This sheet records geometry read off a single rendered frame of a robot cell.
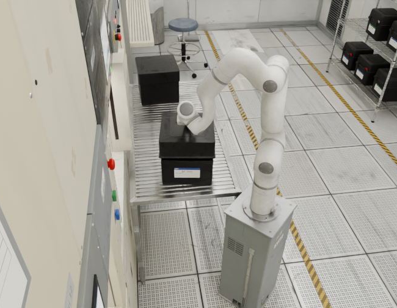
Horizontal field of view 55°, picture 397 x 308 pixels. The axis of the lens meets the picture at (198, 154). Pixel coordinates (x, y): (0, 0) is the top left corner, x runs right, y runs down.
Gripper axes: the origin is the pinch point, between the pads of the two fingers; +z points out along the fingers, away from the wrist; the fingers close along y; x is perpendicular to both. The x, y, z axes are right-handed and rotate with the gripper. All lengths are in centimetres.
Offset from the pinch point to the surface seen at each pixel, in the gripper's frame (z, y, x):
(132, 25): 163, 57, -131
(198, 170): 6.1, -6.2, 24.3
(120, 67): -18.4, 32.4, -23.5
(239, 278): 28, -30, 85
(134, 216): 12, 28, 48
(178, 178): 10.0, 4.7, 28.1
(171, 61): 68, 13, -59
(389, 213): 103, -158, 50
